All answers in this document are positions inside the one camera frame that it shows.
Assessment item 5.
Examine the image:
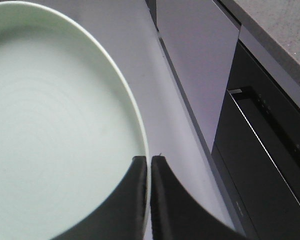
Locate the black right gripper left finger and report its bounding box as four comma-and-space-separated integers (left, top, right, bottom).
54, 156, 148, 240

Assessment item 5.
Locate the grey stone countertop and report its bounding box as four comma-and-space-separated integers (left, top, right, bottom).
222, 0, 300, 86

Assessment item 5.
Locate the grey kitchen cabinet front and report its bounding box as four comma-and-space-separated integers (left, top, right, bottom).
144, 0, 242, 240

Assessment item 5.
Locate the black built-in oven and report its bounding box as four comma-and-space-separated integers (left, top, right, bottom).
212, 42, 300, 240

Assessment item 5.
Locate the light green round plate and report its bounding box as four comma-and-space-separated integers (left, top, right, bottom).
0, 1, 150, 240

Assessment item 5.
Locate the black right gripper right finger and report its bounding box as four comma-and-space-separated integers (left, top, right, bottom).
150, 155, 246, 240

